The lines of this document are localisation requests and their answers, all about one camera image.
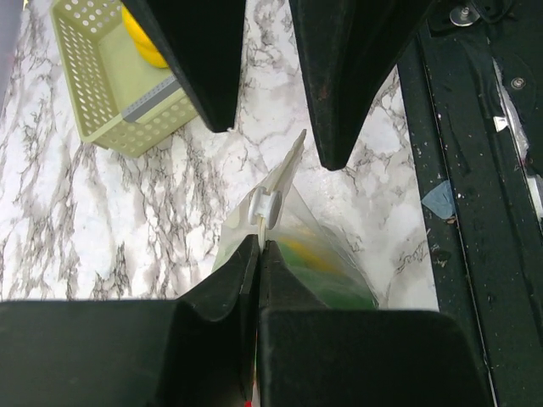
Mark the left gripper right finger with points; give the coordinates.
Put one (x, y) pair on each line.
(311, 355)

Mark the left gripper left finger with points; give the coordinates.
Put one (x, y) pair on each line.
(196, 350)

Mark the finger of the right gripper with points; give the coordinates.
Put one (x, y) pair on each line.
(346, 50)
(202, 43)

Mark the green bell pepper toy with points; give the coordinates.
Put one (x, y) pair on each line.
(331, 284)

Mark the yellow lemon toy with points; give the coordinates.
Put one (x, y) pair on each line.
(305, 255)

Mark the clear zip top bag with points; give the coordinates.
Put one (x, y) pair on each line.
(274, 208)

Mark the yellow banana bunch toy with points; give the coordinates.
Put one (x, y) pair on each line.
(147, 50)

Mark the beige plastic basket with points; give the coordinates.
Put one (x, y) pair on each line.
(120, 101)

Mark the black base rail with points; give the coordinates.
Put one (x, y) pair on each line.
(471, 79)

